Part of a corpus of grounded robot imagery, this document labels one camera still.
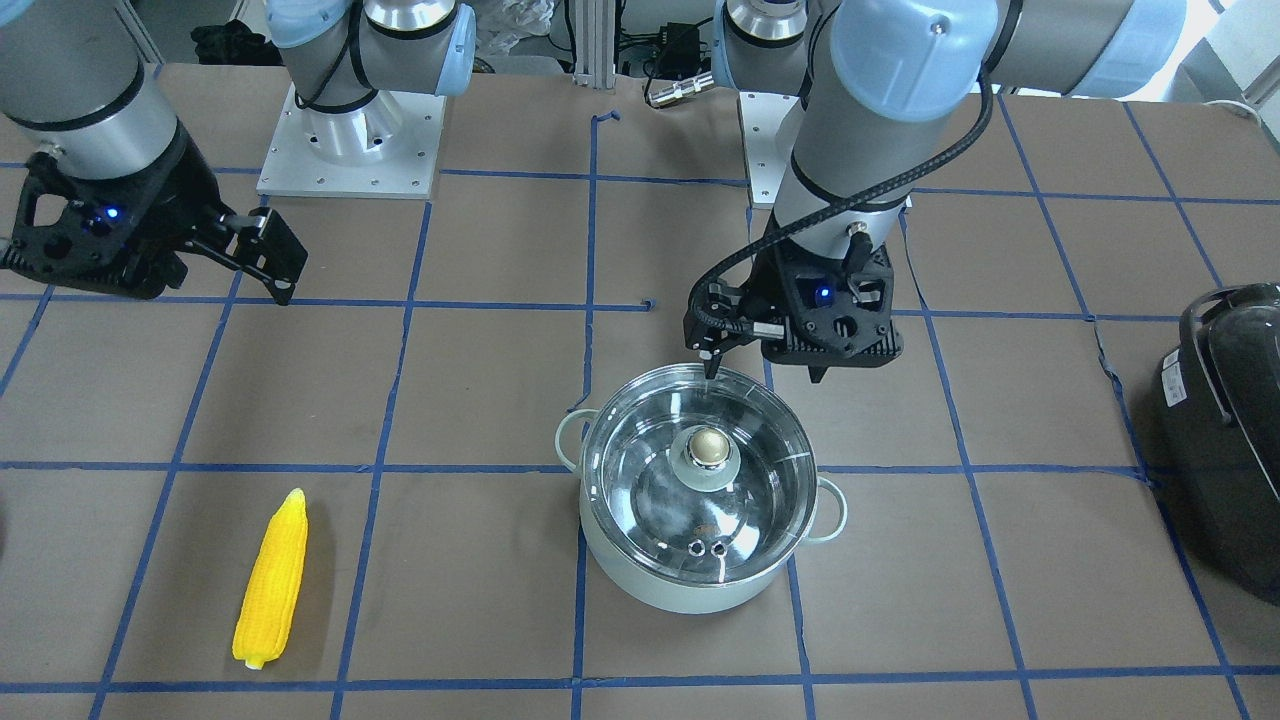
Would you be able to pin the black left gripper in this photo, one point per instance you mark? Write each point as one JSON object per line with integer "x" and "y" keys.
{"x": 768, "y": 285}

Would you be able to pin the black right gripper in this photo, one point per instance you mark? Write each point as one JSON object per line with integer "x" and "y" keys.
{"x": 163, "y": 212}

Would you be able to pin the glass pot lid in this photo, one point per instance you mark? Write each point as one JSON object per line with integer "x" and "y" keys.
{"x": 698, "y": 475}

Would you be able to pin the yellow corn cob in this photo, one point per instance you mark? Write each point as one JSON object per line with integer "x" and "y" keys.
{"x": 267, "y": 610}

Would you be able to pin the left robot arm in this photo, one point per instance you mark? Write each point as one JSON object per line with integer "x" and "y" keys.
{"x": 886, "y": 93}

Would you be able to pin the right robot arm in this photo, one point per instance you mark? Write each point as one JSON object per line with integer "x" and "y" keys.
{"x": 75, "y": 85}

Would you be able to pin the white electric cooking pot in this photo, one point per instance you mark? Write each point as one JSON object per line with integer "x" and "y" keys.
{"x": 700, "y": 510}

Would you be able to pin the black rice cooker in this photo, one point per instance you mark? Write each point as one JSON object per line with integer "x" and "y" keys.
{"x": 1220, "y": 386}

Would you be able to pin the silver cable connector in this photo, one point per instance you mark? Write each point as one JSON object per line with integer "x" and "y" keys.
{"x": 680, "y": 91}

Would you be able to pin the aluminium frame post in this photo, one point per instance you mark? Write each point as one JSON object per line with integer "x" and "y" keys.
{"x": 595, "y": 30}

